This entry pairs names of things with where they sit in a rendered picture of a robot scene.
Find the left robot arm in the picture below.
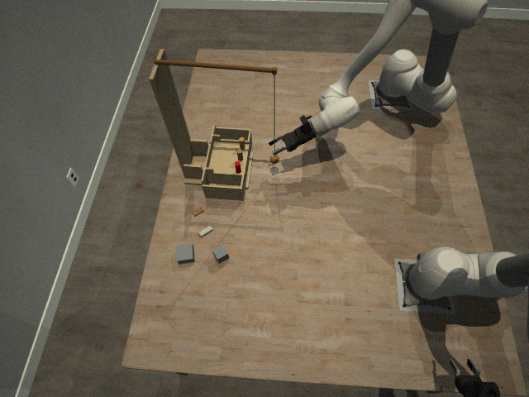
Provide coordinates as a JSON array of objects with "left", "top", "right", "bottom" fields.
[{"left": 400, "top": 246, "right": 529, "bottom": 341}]

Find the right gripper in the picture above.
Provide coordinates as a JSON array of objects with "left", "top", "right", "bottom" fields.
[{"left": 272, "top": 113, "right": 330, "bottom": 155}]

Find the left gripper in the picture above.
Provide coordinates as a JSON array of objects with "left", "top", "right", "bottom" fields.
[{"left": 450, "top": 358, "right": 501, "bottom": 397}]

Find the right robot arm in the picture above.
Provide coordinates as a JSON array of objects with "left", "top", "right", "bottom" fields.
[{"left": 319, "top": 0, "right": 488, "bottom": 131}]

